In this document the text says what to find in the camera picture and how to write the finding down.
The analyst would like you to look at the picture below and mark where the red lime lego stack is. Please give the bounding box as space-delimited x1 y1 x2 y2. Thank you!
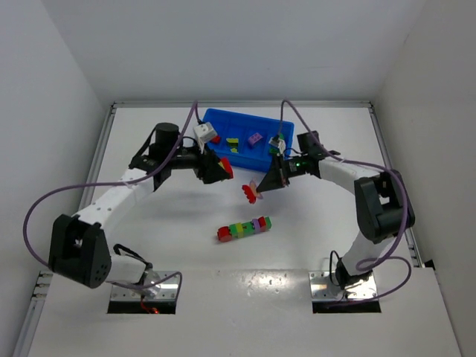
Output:
242 180 263 204

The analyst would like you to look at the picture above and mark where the lime green lego brick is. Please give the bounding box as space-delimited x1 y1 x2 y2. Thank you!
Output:
226 138 239 147

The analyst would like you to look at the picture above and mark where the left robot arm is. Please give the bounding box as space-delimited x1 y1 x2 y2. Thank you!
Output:
48 123 233 295

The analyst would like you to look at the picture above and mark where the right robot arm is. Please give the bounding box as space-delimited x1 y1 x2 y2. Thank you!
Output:
257 131 415 289

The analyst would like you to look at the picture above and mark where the blue divided plastic bin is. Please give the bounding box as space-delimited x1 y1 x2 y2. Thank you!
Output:
204 109 295 173

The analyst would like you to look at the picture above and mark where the long lego brick row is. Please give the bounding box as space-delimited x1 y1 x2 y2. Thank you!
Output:
216 216 272 243

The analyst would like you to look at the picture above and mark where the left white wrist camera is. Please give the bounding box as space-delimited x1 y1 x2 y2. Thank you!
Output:
193 122 218 147

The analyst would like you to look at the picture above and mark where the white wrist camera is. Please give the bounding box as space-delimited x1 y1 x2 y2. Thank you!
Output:
268 133 286 155
193 122 218 147

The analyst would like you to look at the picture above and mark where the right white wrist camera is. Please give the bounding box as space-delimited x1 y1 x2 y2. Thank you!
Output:
268 133 286 155

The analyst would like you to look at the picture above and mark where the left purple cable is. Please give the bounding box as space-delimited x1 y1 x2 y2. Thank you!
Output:
22 100 200 298

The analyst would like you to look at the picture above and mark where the right aluminium rail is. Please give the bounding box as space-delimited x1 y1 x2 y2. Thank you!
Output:
369 104 425 268

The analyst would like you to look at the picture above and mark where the aluminium rail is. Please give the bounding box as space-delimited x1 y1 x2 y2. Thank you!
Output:
369 104 425 268
61 103 116 268

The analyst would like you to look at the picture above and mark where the left aluminium rail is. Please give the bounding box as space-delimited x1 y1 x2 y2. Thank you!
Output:
61 103 116 268

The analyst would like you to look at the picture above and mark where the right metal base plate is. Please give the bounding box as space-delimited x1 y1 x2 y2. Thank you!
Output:
309 269 379 301

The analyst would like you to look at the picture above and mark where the metal base plate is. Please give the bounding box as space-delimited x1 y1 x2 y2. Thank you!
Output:
109 271 182 303
309 269 379 301

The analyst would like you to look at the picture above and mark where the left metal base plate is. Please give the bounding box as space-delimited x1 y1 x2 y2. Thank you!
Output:
109 271 182 303

